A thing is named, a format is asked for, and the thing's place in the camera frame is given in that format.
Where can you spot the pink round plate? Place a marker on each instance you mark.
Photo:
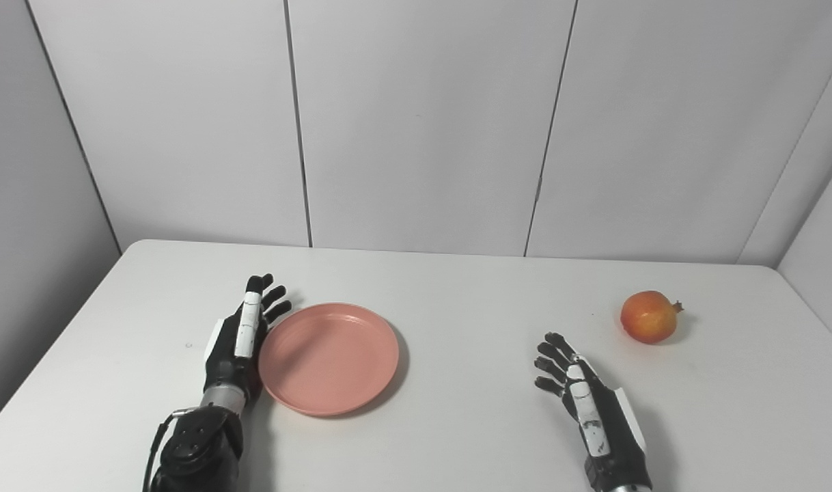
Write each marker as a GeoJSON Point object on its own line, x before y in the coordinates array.
{"type": "Point", "coordinates": [328, 359]}

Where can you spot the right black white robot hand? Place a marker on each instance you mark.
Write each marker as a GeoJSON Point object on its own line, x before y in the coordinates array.
{"type": "Point", "coordinates": [597, 417]}

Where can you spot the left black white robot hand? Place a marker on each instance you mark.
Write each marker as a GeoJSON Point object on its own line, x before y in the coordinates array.
{"type": "Point", "coordinates": [242, 335]}

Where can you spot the red yellow pomegranate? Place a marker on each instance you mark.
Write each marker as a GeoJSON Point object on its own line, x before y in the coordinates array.
{"type": "Point", "coordinates": [649, 318]}

